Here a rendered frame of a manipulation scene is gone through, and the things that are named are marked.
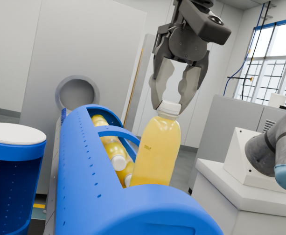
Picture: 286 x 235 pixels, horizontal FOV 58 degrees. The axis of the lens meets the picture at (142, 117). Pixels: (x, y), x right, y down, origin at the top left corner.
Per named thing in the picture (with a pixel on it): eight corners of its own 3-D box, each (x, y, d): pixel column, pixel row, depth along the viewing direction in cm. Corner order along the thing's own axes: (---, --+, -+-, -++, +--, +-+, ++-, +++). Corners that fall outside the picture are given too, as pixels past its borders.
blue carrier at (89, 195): (113, 167, 127) (128, 112, 124) (201, 360, 46) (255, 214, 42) (53, 157, 118) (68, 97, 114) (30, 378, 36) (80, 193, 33)
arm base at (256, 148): (279, 146, 95) (299, 130, 88) (288, 183, 85) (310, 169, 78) (242, 133, 94) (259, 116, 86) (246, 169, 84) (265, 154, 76)
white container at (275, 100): (275, 108, 280) (280, 95, 278) (286, 110, 265) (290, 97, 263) (263, 105, 276) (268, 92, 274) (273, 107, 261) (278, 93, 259)
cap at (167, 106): (164, 111, 49) (167, 102, 49) (182, 117, 47) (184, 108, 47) (153, 111, 46) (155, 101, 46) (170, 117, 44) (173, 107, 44)
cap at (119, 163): (115, 170, 72) (117, 173, 70) (108, 160, 70) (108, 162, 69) (127, 162, 72) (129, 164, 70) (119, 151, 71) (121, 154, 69)
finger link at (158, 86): (148, 105, 51) (167, 61, 50) (157, 111, 45) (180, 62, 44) (134, 99, 50) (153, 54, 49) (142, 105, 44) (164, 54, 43)
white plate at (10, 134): (-42, 127, 101) (-43, 130, 101) (21, 147, 97) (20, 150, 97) (7, 120, 128) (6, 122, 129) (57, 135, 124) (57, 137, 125)
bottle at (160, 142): (140, 194, 54) (163, 108, 51) (168, 210, 50) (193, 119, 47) (117, 202, 49) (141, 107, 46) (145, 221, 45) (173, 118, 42)
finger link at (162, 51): (166, 85, 47) (186, 40, 46) (170, 86, 45) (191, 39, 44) (143, 74, 45) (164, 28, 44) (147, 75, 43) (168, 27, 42)
